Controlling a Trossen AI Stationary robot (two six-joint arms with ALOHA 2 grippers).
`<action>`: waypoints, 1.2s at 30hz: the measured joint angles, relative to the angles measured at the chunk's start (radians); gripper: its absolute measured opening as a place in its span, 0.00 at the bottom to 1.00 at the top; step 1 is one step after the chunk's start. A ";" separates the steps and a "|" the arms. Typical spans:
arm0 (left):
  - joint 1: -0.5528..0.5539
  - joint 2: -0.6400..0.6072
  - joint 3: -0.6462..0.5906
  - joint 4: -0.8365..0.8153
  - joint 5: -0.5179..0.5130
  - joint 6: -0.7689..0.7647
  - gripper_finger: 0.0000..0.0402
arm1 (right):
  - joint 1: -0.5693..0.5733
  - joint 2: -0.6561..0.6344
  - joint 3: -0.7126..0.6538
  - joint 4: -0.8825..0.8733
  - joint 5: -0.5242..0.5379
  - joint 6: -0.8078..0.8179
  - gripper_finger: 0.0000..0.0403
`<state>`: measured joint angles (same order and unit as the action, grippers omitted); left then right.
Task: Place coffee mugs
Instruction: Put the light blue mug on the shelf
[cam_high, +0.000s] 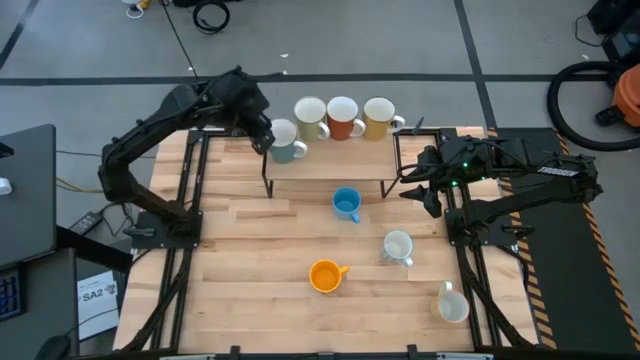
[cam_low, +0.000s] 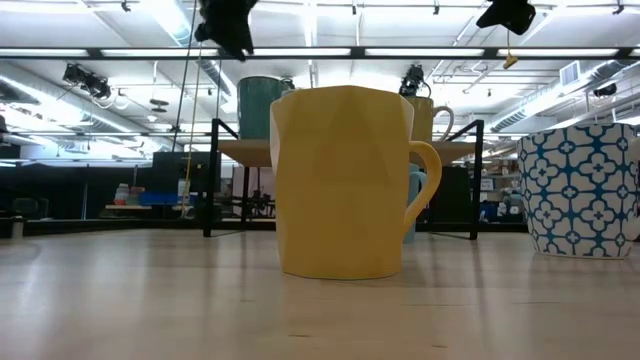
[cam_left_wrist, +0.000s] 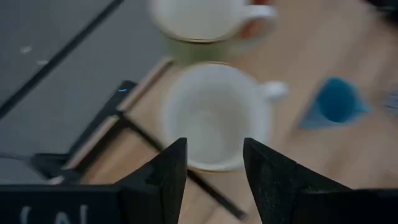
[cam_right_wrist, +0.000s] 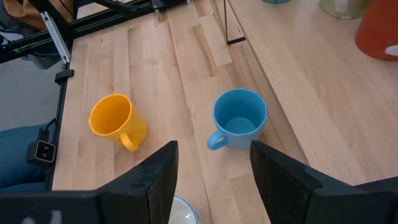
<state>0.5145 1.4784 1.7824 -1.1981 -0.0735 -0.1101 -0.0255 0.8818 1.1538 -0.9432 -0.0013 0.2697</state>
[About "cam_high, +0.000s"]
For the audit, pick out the small white desk object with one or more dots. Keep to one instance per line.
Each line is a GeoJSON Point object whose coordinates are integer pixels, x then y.
{"type": "Point", "coordinates": [4, 186]}

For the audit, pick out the wooden shelf black metal legs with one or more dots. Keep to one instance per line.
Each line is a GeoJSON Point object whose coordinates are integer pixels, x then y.
{"type": "Point", "coordinates": [340, 165]}

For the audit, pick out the white printed paper sheet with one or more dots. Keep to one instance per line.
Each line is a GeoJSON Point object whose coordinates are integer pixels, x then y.
{"type": "Point", "coordinates": [97, 310]}

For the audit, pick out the black keyboard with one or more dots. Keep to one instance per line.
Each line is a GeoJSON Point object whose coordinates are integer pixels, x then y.
{"type": "Point", "coordinates": [10, 295]}

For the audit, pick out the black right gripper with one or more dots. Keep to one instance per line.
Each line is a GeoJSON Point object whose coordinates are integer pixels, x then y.
{"type": "Point", "coordinates": [445, 170]}

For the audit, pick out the black equipment case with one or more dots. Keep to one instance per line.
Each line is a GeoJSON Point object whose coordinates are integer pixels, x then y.
{"type": "Point", "coordinates": [620, 25]}

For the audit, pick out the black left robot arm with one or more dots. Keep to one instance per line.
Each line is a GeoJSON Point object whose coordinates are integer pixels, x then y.
{"type": "Point", "coordinates": [125, 165]}

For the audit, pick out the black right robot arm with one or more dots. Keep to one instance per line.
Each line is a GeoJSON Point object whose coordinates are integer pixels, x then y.
{"type": "Point", "coordinates": [550, 185]}

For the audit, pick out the light blue mug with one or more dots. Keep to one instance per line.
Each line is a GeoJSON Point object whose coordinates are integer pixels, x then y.
{"type": "Point", "coordinates": [346, 205]}

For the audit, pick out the black hazard-striped floor mat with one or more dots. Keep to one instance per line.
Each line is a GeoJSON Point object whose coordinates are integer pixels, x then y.
{"type": "Point", "coordinates": [565, 280]}

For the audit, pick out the orange shop vacuum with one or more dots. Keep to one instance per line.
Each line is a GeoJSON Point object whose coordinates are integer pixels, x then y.
{"type": "Point", "coordinates": [627, 95]}

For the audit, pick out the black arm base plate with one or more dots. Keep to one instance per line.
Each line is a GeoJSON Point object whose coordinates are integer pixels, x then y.
{"type": "Point", "coordinates": [500, 235]}
{"type": "Point", "coordinates": [145, 232]}

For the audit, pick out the white mug yellow lattice pattern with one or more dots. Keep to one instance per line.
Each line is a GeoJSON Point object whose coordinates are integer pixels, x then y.
{"type": "Point", "coordinates": [452, 307]}

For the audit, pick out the yellow faceted mug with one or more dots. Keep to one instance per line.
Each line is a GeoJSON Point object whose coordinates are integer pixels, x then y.
{"type": "Point", "coordinates": [325, 277]}

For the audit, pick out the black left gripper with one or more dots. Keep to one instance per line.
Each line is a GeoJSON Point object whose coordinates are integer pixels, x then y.
{"type": "Point", "coordinates": [242, 100]}

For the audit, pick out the grey desk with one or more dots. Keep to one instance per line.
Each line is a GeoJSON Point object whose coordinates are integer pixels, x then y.
{"type": "Point", "coordinates": [25, 200]}

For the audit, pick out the black power brick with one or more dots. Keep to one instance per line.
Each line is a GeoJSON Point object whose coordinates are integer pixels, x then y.
{"type": "Point", "coordinates": [86, 223]}

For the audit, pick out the dark lower desk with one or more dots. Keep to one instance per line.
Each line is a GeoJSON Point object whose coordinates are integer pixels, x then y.
{"type": "Point", "coordinates": [45, 310]}

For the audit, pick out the black table clamp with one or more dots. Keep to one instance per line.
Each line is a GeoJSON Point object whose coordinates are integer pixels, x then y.
{"type": "Point", "coordinates": [419, 126]}
{"type": "Point", "coordinates": [412, 352]}
{"type": "Point", "coordinates": [234, 352]}

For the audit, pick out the white mug blue floral pattern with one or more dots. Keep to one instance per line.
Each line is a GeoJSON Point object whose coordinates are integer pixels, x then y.
{"type": "Point", "coordinates": [397, 247]}

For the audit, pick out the black table frame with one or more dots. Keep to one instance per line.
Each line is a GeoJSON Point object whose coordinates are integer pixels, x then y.
{"type": "Point", "coordinates": [300, 356]}

